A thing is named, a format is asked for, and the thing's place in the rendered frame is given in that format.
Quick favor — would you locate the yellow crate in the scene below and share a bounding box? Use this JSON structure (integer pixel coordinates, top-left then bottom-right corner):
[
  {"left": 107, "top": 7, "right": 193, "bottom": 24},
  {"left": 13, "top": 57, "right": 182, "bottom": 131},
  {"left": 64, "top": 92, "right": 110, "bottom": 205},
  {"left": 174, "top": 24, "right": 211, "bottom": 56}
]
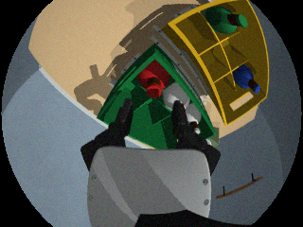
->
[{"left": 161, "top": 0, "right": 269, "bottom": 126}]

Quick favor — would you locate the blue bottle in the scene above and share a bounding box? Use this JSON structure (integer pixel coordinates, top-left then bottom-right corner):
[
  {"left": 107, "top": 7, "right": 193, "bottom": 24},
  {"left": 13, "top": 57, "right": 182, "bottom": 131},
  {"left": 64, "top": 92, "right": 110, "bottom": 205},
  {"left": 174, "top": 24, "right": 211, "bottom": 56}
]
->
[{"left": 232, "top": 64, "right": 260, "bottom": 94}]

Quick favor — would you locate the green plastic bottle crate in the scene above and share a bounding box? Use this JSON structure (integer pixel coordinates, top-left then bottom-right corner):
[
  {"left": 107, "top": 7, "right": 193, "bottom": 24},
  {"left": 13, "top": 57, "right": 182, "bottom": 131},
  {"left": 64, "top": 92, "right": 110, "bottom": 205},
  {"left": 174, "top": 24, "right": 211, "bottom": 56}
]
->
[{"left": 97, "top": 44, "right": 216, "bottom": 149}]

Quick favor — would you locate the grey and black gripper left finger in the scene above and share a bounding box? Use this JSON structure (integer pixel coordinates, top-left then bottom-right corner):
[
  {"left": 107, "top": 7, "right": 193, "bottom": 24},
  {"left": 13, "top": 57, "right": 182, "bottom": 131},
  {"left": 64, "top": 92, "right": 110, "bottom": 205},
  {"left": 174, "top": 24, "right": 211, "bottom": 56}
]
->
[{"left": 80, "top": 98, "right": 134, "bottom": 172}]

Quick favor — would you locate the red bottle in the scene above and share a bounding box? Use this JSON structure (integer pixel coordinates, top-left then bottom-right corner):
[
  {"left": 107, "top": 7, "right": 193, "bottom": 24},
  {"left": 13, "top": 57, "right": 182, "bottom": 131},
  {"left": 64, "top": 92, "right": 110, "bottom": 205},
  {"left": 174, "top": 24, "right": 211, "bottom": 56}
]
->
[{"left": 138, "top": 60, "right": 170, "bottom": 98}]

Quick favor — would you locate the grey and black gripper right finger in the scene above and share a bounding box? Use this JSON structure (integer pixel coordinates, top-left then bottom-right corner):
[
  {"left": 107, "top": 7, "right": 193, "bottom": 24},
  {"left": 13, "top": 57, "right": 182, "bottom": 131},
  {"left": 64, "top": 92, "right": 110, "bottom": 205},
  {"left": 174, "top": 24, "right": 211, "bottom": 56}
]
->
[{"left": 171, "top": 100, "right": 221, "bottom": 177}]

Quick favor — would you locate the white bottle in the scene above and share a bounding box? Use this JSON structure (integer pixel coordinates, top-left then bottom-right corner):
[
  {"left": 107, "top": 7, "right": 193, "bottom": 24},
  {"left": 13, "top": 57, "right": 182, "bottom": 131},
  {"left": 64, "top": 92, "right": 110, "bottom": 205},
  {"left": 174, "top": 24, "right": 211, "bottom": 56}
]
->
[{"left": 163, "top": 81, "right": 190, "bottom": 111}]

